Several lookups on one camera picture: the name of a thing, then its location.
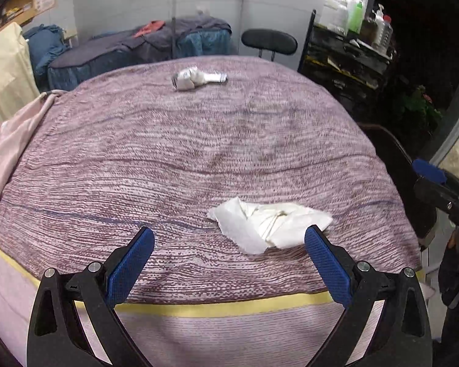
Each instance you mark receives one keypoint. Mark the blue towel pile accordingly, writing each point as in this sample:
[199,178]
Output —
[46,47]

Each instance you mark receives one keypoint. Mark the clear bottle with red cap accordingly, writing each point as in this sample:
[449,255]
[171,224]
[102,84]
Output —
[383,36]

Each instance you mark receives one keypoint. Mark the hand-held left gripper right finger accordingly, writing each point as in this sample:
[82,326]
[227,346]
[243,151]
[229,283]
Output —
[327,263]

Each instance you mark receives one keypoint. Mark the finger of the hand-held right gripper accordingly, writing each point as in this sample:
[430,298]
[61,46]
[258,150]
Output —
[430,172]

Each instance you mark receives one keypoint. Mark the cream cloth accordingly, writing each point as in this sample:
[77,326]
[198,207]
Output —
[5,68]

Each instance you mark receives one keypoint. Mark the massage bed with grey cover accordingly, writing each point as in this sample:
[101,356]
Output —
[111,51]

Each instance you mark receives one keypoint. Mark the crumpled white wrapper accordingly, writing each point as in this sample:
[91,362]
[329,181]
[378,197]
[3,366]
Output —
[185,80]

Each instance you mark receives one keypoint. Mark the brown pump bottle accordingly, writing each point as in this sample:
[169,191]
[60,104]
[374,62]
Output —
[369,28]

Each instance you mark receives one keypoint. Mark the orange cloth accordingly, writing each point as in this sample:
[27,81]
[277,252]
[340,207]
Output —
[149,28]

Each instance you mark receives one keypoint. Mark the potted plant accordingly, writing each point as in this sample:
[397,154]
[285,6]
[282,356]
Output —
[420,107]

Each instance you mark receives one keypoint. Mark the white tissue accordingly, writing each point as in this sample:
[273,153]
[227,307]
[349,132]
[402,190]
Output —
[275,221]

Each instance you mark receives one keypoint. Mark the glass door with grey frame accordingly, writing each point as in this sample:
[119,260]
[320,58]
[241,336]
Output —
[449,141]

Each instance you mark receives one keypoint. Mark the brown oval trash bin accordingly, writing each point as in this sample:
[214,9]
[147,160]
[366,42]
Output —
[390,141]

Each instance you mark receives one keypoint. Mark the black chair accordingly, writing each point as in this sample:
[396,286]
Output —
[269,42]

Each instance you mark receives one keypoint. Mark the pink cloth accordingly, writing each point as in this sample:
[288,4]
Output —
[7,149]

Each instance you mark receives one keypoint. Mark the green bottle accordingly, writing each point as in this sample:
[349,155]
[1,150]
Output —
[355,17]

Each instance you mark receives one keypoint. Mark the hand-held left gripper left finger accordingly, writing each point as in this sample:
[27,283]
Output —
[132,263]

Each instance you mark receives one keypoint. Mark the black mesh drawer cart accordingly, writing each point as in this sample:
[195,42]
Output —
[340,65]

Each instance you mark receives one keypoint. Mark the grey lamp pole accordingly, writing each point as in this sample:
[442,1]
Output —
[174,11]

